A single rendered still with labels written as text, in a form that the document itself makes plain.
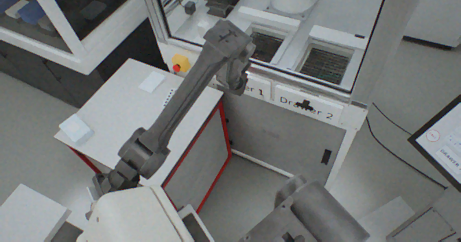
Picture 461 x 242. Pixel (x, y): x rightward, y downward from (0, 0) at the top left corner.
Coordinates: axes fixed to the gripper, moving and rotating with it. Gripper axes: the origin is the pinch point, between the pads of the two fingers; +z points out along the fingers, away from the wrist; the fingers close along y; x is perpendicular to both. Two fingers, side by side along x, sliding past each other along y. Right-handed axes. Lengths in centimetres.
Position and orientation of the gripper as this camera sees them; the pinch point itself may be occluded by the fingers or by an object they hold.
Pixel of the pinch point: (243, 85)
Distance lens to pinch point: 137.1
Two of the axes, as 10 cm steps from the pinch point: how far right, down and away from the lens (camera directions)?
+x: -8.9, -3.3, 3.2
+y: 3.3, -9.4, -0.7
